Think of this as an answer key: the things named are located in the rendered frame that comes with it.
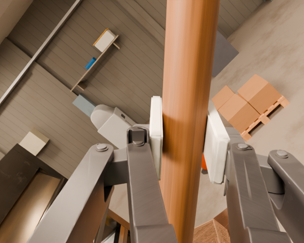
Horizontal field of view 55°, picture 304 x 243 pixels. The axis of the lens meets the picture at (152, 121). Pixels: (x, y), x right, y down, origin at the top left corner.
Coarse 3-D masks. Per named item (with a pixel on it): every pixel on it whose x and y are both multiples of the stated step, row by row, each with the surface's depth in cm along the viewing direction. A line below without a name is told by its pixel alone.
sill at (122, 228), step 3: (120, 225) 212; (117, 228) 213; (120, 228) 209; (123, 228) 211; (117, 231) 209; (120, 231) 206; (123, 231) 209; (117, 234) 206; (120, 234) 204; (123, 234) 206; (114, 237) 206; (117, 237) 203; (120, 237) 202; (123, 237) 204; (114, 240) 203; (117, 240) 200; (120, 240) 200
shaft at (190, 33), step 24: (168, 0) 16; (192, 0) 15; (216, 0) 16; (168, 24) 17; (192, 24) 16; (216, 24) 17; (168, 48) 17; (192, 48) 16; (168, 72) 18; (192, 72) 17; (168, 96) 18; (192, 96) 17; (168, 120) 19; (192, 120) 18; (168, 144) 19; (192, 144) 19; (168, 168) 20; (192, 168) 20; (168, 192) 20; (192, 192) 20; (168, 216) 21; (192, 216) 22; (192, 240) 23
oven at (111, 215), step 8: (16, 144) 195; (24, 152) 194; (0, 160) 175; (32, 160) 195; (40, 160) 200; (40, 168) 195; (48, 168) 200; (56, 176) 200; (64, 184) 199; (112, 216) 212; (112, 224) 213; (120, 224) 213; (128, 224) 219; (104, 232) 216; (128, 232) 216
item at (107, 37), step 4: (108, 28) 737; (104, 32) 708; (108, 32) 709; (100, 36) 710; (104, 36) 711; (108, 36) 712; (112, 36) 712; (100, 40) 715; (104, 40) 715; (108, 40) 715; (96, 44) 718; (100, 44) 718; (104, 44) 718; (108, 44) 719; (100, 48) 721; (104, 48) 722
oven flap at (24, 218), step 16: (48, 176) 195; (32, 192) 177; (48, 192) 182; (16, 208) 162; (32, 208) 166; (48, 208) 168; (0, 224) 149; (16, 224) 153; (32, 224) 157; (0, 240) 141; (16, 240) 145
